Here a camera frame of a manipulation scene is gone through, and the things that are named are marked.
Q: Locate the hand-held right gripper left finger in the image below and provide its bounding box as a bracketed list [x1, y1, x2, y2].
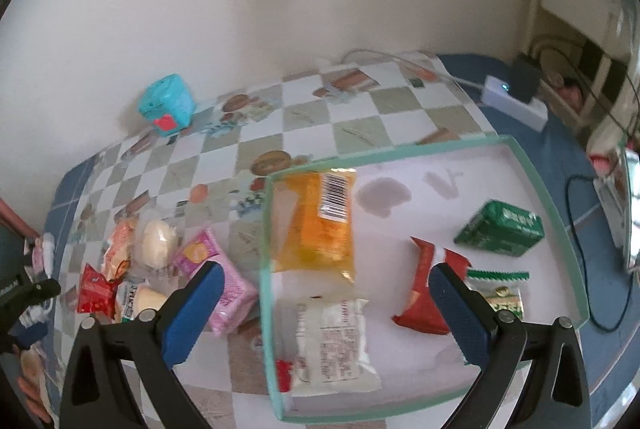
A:
[61, 260, 226, 429]

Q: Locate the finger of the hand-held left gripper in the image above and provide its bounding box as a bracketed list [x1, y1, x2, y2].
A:
[22, 278, 62, 312]

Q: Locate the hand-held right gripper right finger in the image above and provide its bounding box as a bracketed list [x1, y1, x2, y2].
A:
[427, 262, 591, 429]

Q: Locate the dark red snack packet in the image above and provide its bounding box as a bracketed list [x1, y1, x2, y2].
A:
[391, 236, 468, 335]

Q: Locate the pink snack packet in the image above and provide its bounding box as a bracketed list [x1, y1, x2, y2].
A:
[172, 228, 258, 336]

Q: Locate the green zigzag edged snack packet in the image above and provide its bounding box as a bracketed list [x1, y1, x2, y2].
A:
[467, 268, 530, 325]

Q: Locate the bright red snack packet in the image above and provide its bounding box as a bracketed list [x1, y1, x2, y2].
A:
[76, 263, 121, 315]

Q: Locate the teal rimmed white tray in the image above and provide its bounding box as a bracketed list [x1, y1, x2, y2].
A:
[259, 135, 591, 425]

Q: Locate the round bun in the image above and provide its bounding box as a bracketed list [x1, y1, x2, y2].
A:
[135, 216, 181, 270]

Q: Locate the green biscuit packet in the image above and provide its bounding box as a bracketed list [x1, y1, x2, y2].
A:
[453, 200, 545, 256]

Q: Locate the small red snack packet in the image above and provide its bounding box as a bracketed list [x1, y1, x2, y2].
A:
[276, 359, 296, 392]

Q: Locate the orange yellow snack packet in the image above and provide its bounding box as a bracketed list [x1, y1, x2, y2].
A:
[272, 169, 358, 285]

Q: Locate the white green snack packet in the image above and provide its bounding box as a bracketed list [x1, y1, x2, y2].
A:
[114, 279, 146, 322]

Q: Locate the clear orange printed snack packet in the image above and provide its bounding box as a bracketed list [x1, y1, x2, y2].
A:
[102, 216, 141, 282]

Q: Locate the phone on white stand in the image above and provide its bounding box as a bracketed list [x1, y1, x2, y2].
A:
[592, 144, 640, 270]

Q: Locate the white power strip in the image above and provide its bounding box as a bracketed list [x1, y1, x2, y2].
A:
[482, 76, 549, 132]

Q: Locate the teal cube box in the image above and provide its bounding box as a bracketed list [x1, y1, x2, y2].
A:
[138, 74, 193, 136]

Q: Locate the checkered printed tablecloth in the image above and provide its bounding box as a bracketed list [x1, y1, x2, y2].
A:
[42, 52, 640, 429]

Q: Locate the black power adapter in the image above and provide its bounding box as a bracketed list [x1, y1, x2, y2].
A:
[510, 55, 543, 102]

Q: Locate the white shelf unit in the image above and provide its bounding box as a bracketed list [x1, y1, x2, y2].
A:
[527, 0, 631, 135]

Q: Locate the black cable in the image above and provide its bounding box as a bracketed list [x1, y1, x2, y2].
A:
[542, 48, 640, 135]
[565, 174, 636, 332]

